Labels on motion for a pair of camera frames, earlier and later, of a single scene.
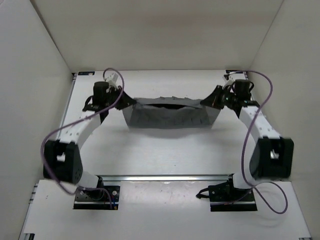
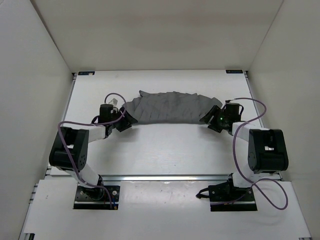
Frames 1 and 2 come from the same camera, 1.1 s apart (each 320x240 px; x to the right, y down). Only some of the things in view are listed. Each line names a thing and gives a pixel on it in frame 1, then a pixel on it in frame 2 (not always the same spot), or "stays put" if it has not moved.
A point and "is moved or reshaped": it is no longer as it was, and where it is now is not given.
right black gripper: [213, 99] → [215, 111]
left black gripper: [126, 100] → [127, 121]
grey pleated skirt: [170, 112] is moved or reshaped
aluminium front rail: [166, 177] stays put
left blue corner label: [85, 73] stays put
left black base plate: [97, 199] stays put
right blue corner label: [236, 71] stays put
